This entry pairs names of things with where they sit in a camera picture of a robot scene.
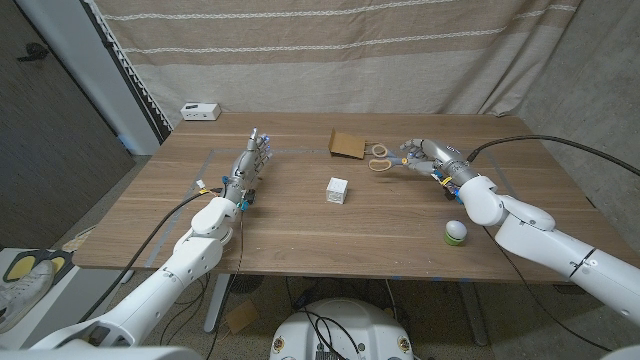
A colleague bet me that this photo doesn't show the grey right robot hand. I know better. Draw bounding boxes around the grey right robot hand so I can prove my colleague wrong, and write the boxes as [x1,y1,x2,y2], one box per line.
[398,138,479,187]

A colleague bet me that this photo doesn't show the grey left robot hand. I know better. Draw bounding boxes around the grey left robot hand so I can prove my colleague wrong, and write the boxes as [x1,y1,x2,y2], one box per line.
[222,127,274,204]

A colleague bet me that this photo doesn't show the grey yellow-handled scissors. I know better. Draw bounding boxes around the grey yellow-handled scissors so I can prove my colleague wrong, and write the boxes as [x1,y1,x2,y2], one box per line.
[367,143,421,173]

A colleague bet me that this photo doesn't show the white and green ball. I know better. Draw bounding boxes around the white and green ball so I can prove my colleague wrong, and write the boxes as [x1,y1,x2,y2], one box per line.
[443,219,469,247]

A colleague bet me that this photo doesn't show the white cube block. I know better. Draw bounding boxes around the white cube block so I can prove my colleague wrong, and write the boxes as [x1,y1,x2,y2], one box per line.
[325,176,349,205]

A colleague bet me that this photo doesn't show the brown paper bag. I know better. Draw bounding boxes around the brown paper bag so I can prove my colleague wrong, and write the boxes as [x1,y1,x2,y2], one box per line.
[327,128,388,161]

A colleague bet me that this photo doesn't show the white power strip box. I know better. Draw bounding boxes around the white power strip box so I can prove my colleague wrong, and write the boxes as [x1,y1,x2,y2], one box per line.
[180,102,222,122]

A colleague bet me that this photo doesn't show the white table leg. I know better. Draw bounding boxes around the white table leg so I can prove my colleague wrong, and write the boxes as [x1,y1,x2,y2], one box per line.
[458,280,489,347]
[203,273,232,334]

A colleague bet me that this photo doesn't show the beige striped curtain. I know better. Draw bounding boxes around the beige striped curtain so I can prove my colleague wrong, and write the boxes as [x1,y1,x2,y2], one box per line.
[92,0,584,129]

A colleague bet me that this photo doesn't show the brown cardboard piece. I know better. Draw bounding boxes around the brown cardboard piece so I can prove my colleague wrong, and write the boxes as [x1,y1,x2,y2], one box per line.
[223,299,261,335]

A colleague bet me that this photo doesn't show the black triangle-edged trim strip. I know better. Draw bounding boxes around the black triangle-edged trim strip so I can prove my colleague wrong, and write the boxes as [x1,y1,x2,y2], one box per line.
[82,0,174,144]

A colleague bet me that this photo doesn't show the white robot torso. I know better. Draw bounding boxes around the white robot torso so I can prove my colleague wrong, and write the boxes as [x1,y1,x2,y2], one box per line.
[269,297,415,360]

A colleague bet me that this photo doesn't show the yellow black pad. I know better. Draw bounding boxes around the yellow black pad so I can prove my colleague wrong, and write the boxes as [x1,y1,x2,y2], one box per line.
[2,249,40,284]
[47,251,75,281]

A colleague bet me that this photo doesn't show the white sneaker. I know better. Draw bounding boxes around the white sneaker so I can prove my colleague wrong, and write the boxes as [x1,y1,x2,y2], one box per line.
[0,259,55,334]

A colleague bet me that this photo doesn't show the thin black left wrist cable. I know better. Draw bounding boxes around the thin black left wrist cable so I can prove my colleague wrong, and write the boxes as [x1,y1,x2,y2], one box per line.
[202,208,246,360]

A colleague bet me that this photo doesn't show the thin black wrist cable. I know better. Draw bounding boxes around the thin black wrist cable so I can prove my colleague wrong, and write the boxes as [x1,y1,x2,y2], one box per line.
[480,225,611,353]
[202,208,246,360]

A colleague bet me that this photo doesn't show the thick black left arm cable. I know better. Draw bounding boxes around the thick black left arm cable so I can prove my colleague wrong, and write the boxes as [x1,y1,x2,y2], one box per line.
[78,186,225,324]

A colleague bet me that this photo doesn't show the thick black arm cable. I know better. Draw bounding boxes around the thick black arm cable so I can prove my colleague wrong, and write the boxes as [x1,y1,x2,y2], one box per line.
[467,133,640,177]
[78,186,225,324]

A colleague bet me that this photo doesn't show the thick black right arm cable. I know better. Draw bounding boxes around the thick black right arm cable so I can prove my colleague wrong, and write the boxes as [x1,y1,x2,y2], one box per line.
[467,133,640,177]

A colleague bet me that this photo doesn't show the black torso cables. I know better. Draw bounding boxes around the black torso cables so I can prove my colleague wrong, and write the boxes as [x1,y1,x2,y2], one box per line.
[297,309,361,360]

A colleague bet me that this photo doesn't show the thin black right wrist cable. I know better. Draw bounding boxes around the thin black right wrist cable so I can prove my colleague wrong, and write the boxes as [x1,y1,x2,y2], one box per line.
[480,225,611,353]

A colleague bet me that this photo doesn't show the black door handle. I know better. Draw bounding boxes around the black door handle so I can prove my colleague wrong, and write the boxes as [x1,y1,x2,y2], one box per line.
[16,42,50,63]

